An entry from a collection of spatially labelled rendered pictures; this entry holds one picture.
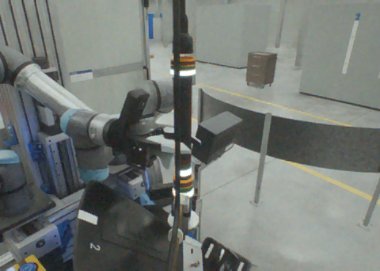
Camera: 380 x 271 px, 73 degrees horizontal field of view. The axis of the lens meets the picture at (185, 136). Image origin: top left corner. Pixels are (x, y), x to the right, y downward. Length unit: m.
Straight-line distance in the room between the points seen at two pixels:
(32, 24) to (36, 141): 0.49
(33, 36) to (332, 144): 2.17
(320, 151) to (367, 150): 0.35
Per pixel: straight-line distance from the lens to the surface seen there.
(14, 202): 1.18
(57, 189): 1.37
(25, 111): 1.28
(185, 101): 0.46
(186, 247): 0.59
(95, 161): 0.69
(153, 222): 0.55
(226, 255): 0.60
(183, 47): 0.44
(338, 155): 2.48
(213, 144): 1.22
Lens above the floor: 1.71
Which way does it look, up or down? 24 degrees down
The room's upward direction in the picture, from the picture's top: straight up
